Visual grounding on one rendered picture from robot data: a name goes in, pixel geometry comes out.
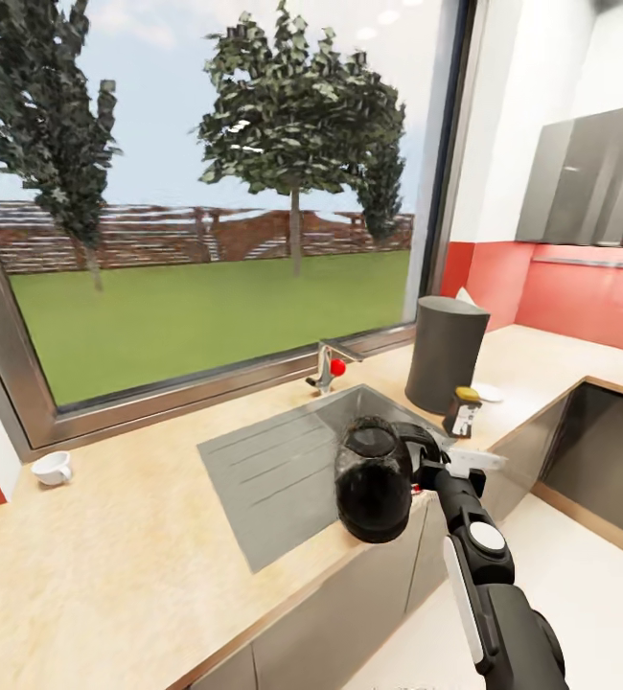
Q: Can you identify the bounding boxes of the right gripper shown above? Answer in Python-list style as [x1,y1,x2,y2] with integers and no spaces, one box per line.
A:
[418,447,487,505]

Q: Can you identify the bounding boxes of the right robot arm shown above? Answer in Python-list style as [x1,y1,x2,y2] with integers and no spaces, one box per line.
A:
[418,447,570,690]

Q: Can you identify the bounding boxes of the bottle of coffee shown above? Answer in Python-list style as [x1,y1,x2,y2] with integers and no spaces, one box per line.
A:
[441,386,483,439]

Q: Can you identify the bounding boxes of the coffee cup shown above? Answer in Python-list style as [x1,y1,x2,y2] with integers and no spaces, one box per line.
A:
[32,451,73,485]

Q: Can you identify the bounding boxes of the electric kettle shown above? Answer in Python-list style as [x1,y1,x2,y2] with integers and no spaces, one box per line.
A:
[335,415,442,544]

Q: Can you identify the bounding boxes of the paper coffee filter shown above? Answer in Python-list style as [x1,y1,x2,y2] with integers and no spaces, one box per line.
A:
[456,287,473,305]

